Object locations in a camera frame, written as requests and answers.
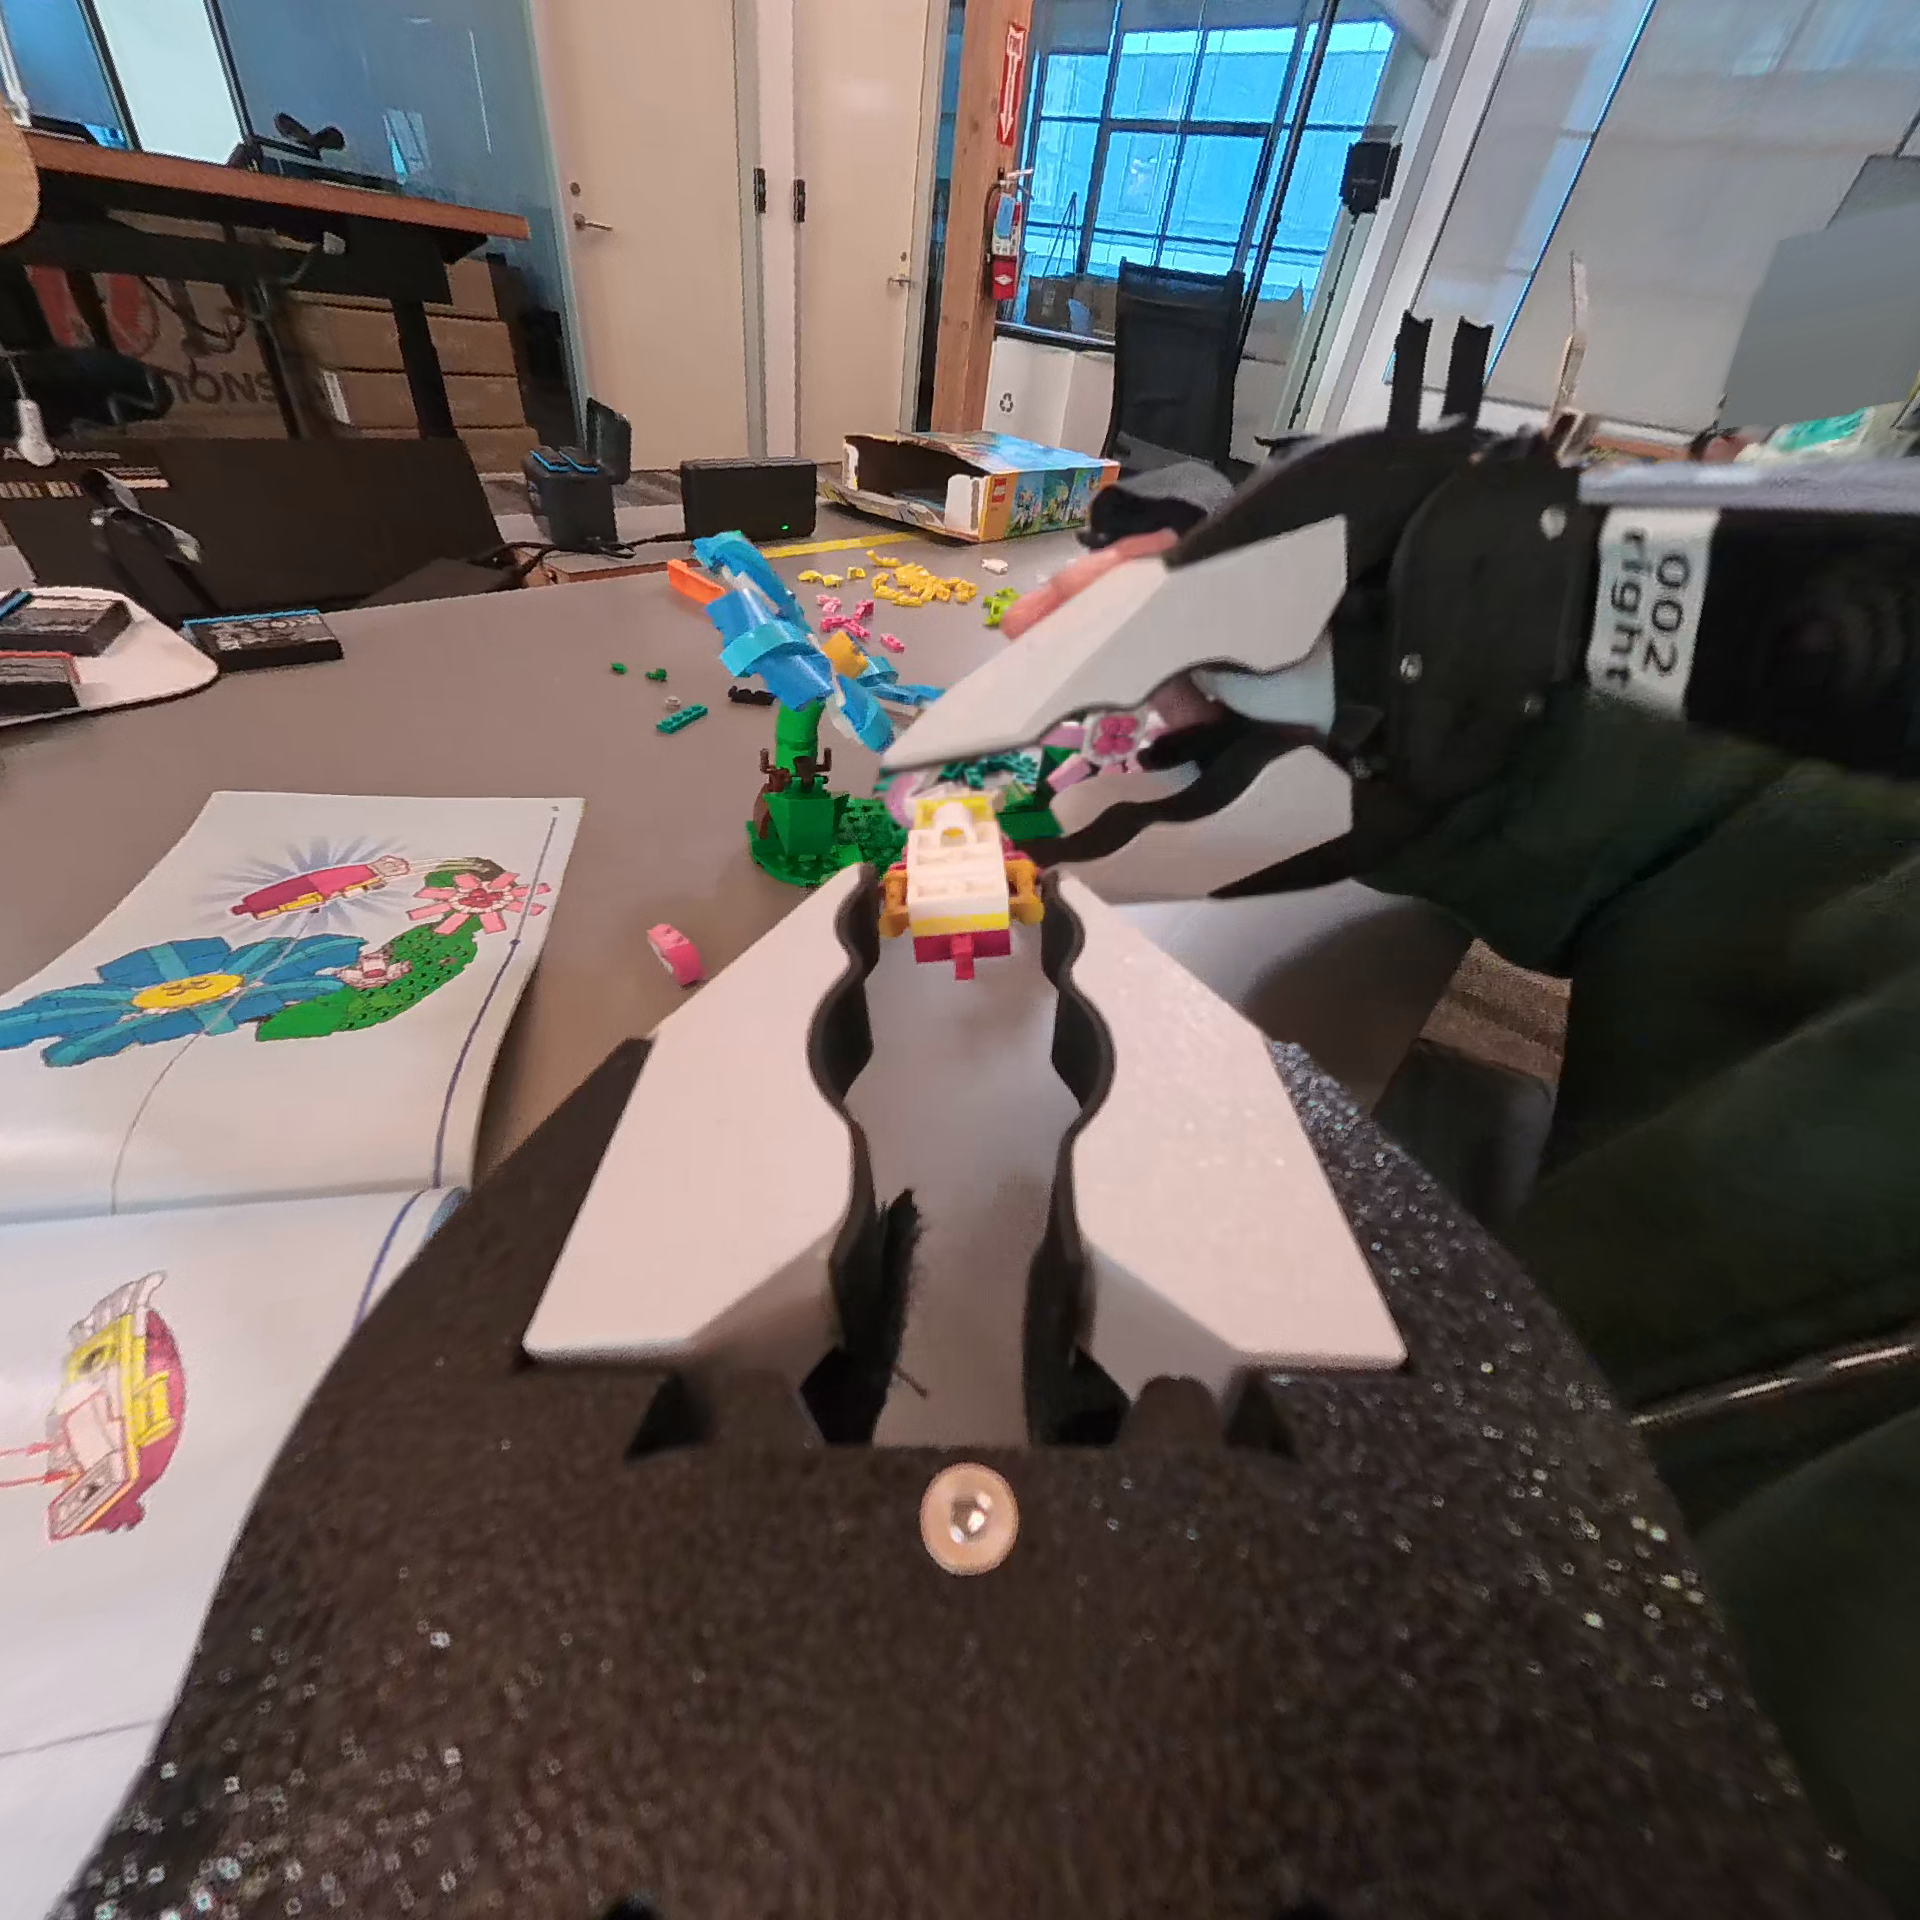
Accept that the person's dark green jacket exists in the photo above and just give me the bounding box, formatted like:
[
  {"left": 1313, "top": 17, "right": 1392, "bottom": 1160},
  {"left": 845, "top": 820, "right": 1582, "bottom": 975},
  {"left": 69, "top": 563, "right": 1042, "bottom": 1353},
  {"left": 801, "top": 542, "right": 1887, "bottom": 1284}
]
[{"left": 1373, "top": 901, "right": 1920, "bottom": 1920}]

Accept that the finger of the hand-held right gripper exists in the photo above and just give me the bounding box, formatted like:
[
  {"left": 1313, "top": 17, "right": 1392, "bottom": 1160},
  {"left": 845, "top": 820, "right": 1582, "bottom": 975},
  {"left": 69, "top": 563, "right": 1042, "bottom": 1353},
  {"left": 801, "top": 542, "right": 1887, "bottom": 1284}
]
[
  {"left": 878, "top": 510, "right": 1354, "bottom": 775},
  {"left": 1037, "top": 732, "right": 1360, "bottom": 903}
]

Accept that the white door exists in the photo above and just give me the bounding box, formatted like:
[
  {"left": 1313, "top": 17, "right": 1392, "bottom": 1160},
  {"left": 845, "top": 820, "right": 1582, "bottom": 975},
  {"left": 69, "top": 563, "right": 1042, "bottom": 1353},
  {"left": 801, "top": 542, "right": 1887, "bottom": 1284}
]
[
  {"left": 537, "top": 0, "right": 771, "bottom": 471},
  {"left": 787, "top": 0, "right": 935, "bottom": 441}
]

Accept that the black office chair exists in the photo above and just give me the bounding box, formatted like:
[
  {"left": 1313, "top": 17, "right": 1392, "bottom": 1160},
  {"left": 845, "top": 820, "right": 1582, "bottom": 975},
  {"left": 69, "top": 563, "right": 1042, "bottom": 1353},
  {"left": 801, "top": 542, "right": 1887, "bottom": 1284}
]
[{"left": 1103, "top": 259, "right": 1251, "bottom": 483}]

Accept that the lego instruction booklet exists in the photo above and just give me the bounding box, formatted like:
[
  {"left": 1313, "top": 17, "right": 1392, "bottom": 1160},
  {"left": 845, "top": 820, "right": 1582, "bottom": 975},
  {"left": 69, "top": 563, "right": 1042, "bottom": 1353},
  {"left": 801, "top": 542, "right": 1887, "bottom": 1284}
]
[{"left": 0, "top": 791, "right": 589, "bottom": 1912}]

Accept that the white recycling bin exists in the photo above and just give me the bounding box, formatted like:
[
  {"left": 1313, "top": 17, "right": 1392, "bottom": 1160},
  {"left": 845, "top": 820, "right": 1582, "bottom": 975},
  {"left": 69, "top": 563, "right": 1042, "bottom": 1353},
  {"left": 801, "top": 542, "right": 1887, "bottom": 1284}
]
[{"left": 983, "top": 334, "right": 1121, "bottom": 455}]

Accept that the person's right hand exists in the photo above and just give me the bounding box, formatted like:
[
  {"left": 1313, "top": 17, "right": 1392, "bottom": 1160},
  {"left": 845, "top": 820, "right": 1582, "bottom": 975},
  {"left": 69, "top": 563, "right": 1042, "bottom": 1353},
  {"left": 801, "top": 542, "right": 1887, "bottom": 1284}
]
[{"left": 998, "top": 527, "right": 1187, "bottom": 639}]

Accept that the white tray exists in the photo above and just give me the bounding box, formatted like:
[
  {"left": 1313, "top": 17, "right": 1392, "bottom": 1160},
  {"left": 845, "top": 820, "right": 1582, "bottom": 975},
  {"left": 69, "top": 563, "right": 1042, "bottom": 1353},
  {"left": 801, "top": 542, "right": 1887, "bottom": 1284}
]
[{"left": 0, "top": 596, "right": 223, "bottom": 728}]

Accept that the black light stand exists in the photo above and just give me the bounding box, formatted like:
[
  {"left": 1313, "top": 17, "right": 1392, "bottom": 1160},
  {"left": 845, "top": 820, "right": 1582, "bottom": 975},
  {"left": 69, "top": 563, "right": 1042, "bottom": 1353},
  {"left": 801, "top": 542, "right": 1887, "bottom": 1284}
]
[{"left": 1242, "top": 0, "right": 1408, "bottom": 437}]

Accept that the open lego box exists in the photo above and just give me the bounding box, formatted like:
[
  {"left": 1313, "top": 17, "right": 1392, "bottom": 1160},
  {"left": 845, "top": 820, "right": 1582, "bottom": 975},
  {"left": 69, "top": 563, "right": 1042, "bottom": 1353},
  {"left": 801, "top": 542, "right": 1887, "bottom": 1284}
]
[{"left": 823, "top": 432, "right": 1121, "bottom": 543}]

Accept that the wooden standing desk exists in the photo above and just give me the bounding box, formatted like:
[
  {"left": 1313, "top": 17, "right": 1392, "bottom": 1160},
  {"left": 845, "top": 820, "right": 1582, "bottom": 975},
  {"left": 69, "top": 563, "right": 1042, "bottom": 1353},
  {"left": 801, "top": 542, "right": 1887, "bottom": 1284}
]
[{"left": 0, "top": 127, "right": 536, "bottom": 441}]

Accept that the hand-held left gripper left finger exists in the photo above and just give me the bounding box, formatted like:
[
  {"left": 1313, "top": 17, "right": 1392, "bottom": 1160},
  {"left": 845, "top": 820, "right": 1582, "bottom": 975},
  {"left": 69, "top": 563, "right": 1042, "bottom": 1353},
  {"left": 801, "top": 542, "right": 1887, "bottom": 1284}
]
[{"left": 521, "top": 863, "right": 888, "bottom": 1377}]

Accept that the large black case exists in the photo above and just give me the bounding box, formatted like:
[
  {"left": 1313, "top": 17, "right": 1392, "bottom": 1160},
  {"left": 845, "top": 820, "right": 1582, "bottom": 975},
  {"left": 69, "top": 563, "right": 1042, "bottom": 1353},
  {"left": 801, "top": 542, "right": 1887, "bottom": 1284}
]
[{"left": 0, "top": 435, "right": 514, "bottom": 619}]

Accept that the black charger box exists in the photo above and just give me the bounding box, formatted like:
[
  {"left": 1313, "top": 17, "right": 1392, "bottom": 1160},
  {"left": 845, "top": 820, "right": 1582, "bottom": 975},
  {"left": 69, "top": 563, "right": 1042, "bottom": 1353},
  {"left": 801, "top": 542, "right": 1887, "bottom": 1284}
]
[{"left": 679, "top": 456, "right": 819, "bottom": 542}]

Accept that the lego flower model green base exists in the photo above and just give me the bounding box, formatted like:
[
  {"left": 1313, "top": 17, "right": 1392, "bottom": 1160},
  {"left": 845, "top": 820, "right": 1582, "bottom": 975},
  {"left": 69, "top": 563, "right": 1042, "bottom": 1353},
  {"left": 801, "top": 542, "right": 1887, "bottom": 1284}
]
[{"left": 667, "top": 527, "right": 1163, "bottom": 888}]

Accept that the pile of yellow lego pieces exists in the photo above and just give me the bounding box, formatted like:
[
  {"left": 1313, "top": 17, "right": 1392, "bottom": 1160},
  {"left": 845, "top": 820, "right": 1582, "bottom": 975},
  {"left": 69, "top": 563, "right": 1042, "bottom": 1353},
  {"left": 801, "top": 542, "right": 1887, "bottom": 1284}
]
[{"left": 795, "top": 547, "right": 993, "bottom": 609}]

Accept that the person's right forearm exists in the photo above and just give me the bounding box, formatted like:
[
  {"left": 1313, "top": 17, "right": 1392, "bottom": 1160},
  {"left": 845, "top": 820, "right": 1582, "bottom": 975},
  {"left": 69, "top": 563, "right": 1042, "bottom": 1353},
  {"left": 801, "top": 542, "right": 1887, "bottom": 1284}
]
[{"left": 1352, "top": 681, "right": 1920, "bottom": 984}]

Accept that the white yellow pink lego build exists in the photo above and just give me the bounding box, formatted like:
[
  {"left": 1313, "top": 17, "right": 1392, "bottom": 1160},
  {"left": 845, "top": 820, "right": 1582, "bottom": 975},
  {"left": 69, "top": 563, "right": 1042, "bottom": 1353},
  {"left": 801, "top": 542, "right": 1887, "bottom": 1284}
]
[{"left": 878, "top": 796, "right": 1045, "bottom": 984}]

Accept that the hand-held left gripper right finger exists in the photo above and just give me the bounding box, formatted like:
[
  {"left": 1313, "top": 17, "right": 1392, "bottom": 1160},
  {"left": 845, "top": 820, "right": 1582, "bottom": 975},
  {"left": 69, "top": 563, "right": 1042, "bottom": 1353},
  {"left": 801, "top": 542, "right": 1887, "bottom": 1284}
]
[{"left": 1027, "top": 873, "right": 1408, "bottom": 1401}]

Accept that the black blue battery charger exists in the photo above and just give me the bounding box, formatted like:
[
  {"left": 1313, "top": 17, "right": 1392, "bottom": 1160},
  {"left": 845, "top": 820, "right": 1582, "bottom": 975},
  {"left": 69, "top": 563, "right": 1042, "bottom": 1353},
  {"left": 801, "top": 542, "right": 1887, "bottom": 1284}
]
[{"left": 521, "top": 398, "right": 637, "bottom": 550}]

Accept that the stack of cardboard boxes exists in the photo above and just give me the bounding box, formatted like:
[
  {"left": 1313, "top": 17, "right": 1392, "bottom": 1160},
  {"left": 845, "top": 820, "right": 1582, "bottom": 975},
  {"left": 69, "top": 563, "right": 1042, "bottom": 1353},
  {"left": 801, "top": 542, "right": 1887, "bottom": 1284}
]
[{"left": 286, "top": 256, "right": 539, "bottom": 455}]

